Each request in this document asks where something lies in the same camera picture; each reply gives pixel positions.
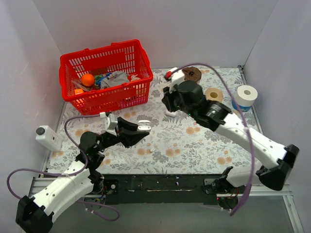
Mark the orange fruit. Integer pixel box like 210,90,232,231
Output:
81,73,95,87

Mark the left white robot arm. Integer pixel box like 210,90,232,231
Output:
16,113,152,233

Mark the white clip earbud red light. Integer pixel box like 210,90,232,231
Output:
165,110,176,117

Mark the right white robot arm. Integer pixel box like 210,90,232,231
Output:
162,81,299,193

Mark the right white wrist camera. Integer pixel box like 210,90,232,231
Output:
164,67,185,93

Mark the red plastic shopping basket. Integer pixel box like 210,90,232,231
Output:
59,39,153,115

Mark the brown topped paper roll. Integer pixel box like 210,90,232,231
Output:
182,67,202,84

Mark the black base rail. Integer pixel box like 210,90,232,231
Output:
75,174,240,206

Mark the small orange box in basket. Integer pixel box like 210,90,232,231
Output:
74,88,84,95

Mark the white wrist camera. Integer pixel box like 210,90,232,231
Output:
99,112,118,136
164,67,185,93

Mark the white toilet roll blue wrap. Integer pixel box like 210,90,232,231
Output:
231,85,258,112

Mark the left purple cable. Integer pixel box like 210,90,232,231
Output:
6,114,120,222

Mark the beige toilet paper roll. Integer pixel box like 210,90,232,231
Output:
205,87,224,102

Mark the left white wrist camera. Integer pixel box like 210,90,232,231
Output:
99,112,118,136

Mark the grey crumpled snack bag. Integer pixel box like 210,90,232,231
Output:
100,71,130,89

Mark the white box with grey knob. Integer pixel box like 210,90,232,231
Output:
35,125,63,152

